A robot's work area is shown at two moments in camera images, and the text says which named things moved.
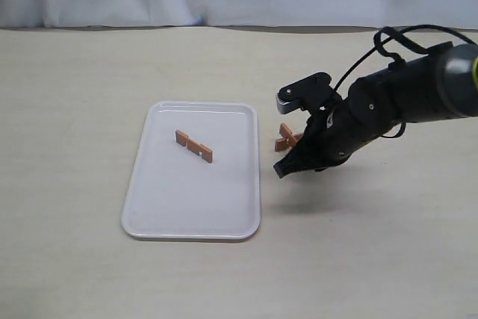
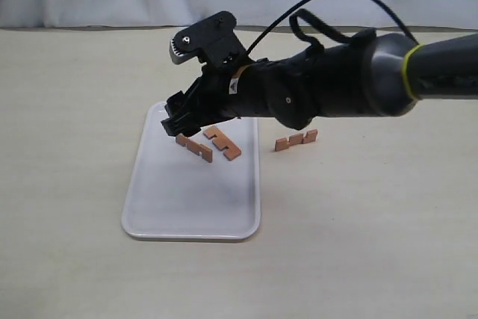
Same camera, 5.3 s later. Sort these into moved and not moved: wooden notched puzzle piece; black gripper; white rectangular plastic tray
Moved: black gripper
Not moved: white rectangular plastic tray; wooden notched puzzle piece
